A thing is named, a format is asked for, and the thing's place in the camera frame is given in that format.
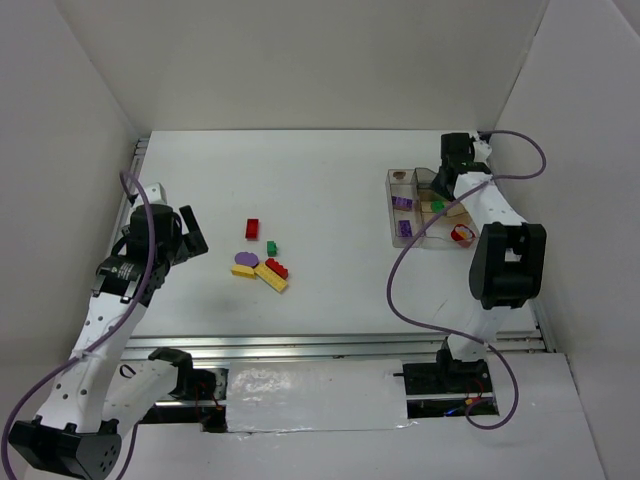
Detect purple round lego piece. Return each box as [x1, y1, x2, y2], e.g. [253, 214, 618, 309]
[234, 251, 260, 268]

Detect red rectangular lego brick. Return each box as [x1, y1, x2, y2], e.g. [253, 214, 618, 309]
[245, 218, 260, 241]

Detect green square lego brick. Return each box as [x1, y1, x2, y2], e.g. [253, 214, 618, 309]
[430, 201, 446, 213]

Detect small green lego brick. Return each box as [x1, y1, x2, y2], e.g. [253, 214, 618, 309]
[266, 240, 278, 257]

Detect long yellow lego plate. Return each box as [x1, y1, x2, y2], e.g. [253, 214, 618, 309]
[254, 262, 288, 293]

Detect purple lego brick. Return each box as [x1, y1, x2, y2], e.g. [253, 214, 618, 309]
[397, 220, 413, 238]
[392, 196, 413, 211]

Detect red round flower lego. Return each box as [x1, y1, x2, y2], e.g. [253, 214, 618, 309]
[450, 224, 476, 248]

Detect red studded lego brick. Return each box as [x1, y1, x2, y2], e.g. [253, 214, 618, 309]
[265, 257, 289, 280]

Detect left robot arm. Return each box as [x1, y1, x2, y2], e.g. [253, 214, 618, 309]
[3, 204, 215, 479]

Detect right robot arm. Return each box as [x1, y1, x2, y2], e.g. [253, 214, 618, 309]
[432, 132, 547, 393]

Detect yellow curved lego piece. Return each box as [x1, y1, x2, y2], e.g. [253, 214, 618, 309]
[231, 264, 256, 279]

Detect clear divided container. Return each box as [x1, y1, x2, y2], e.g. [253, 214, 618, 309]
[385, 168, 479, 250]

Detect white tape sheet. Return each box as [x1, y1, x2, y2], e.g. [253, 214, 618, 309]
[226, 359, 410, 433]

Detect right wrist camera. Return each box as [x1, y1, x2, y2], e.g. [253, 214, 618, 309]
[471, 137, 492, 163]

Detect aluminium rail frame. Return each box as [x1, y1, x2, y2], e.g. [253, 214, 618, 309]
[107, 132, 556, 361]

